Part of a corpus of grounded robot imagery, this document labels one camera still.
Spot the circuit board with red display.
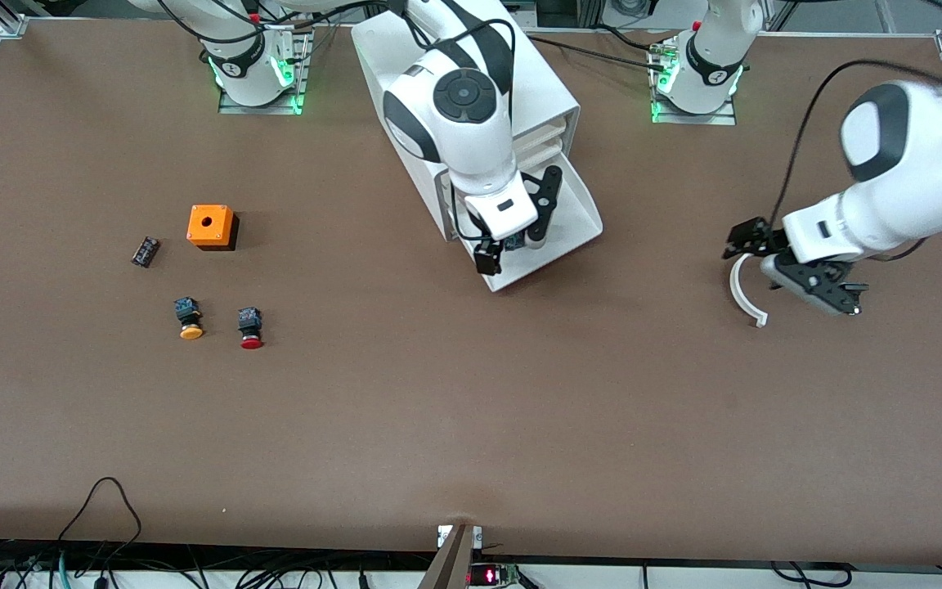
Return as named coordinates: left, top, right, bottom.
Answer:
left=468, top=562, right=523, bottom=588

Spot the orange button box with hole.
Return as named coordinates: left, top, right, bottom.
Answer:
left=186, top=204, right=240, bottom=252

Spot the white curved plastic part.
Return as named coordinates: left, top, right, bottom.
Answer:
left=729, top=253, right=769, bottom=329

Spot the aluminium frame profile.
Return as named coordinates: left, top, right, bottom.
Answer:
left=0, top=0, right=32, bottom=38

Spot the yellow mushroom push button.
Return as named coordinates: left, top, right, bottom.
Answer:
left=173, top=296, right=205, bottom=341

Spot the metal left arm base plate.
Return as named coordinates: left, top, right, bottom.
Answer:
left=648, top=36, right=738, bottom=126

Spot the camera mount beam with brackets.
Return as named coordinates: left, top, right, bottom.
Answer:
left=417, top=524, right=484, bottom=589

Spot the black looping cable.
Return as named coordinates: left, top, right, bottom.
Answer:
left=56, top=476, right=143, bottom=567

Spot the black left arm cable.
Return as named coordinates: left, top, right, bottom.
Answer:
left=769, top=58, right=942, bottom=240

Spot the red mushroom push button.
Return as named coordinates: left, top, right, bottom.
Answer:
left=237, top=307, right=266, bottom=351

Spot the black coiled cable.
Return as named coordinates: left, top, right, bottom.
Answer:
left=769, top=560, right=855, bottom=589

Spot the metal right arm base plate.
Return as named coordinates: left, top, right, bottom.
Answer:
left=217, top=20, right=312, bottom=116

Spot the black cable behind cabinet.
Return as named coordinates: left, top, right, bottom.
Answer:
left=527, top=35, right=675, bottom=68

